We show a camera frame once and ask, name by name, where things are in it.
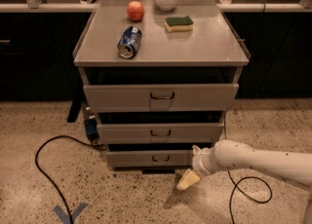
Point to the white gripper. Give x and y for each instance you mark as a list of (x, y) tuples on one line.
[(200, 162)]

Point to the grey bottom drawer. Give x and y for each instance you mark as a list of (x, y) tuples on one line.
[(146, 159)]

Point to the grey drawer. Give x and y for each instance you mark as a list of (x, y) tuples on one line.
[(174, 97), (146, 159), (159, 133)]

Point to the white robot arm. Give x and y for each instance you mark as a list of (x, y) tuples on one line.
[(226, 155)]

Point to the grey middle drawer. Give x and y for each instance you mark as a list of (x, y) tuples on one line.
[(159, 133)]

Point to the grey top drawer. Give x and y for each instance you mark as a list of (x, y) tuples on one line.
[(174, 97)]

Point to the grey metal drawer cabinet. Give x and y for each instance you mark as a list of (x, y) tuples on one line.
[(207, 54)]

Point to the blue power adapter box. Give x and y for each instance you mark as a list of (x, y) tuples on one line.
[(91, 129)]

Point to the blue tape floor mark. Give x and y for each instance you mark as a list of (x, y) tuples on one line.
[(70, 217)]

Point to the blue soda can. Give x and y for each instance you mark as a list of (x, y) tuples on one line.
[(129, 42)]

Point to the green yellow sponge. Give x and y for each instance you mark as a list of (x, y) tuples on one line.
[(176, 24)]

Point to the red apple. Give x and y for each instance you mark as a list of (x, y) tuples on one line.
[(135, 11)]

